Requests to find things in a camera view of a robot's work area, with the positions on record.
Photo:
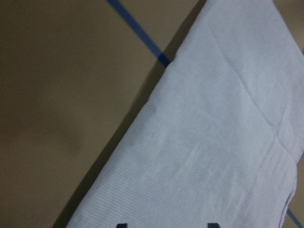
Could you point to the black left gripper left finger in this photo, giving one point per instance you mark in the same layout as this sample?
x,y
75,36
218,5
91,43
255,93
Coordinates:
x,y
122,225

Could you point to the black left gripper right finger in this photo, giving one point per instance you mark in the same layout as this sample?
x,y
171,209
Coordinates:
x,y
212,225

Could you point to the blue striped button shirt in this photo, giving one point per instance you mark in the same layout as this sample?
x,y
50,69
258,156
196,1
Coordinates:
x,y
221,135

